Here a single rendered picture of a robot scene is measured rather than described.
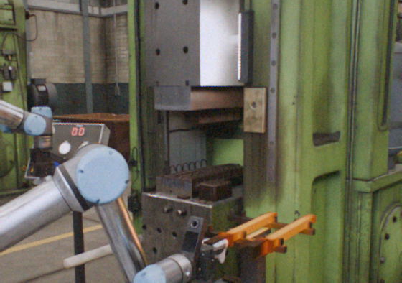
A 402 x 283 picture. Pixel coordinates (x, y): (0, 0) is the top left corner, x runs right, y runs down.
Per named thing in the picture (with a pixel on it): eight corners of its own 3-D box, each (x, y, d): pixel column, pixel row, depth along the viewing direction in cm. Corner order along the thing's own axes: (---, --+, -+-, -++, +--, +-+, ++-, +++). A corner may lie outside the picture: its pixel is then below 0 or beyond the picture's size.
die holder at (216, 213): (211, 317, 195) (210, 205, 188) (143, 291, 220) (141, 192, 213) (283, 276, 237) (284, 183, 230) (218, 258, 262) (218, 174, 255)
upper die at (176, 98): (190, 110, 197) (190, 86, 195) (154, 109, 210) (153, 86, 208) (249, 106, 228) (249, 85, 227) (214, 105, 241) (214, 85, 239)
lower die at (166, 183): (191, 197, 202) (191, 177, 201) (156, 191, 215) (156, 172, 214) (248, 182, 233) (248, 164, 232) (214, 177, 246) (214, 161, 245)
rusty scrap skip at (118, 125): (115, 172, 813) (113, 120, 800) (51, 161, 942) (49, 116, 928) (166, 163, 900) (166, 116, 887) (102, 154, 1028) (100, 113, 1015)
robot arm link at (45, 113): (25, 107, 195) (46, 106, 200) (27, 135, 196) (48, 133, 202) (34, 108, 189) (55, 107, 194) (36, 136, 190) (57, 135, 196)
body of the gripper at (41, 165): (29, 176, 199) (28, 146, 197) (51, 174, 204) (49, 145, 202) (35, 179, 193) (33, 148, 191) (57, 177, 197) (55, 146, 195)
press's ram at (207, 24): (218, 85, 186) (218, -28, 180) (145, 87, 211) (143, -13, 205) (275, 85, 218) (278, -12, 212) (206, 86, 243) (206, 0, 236)
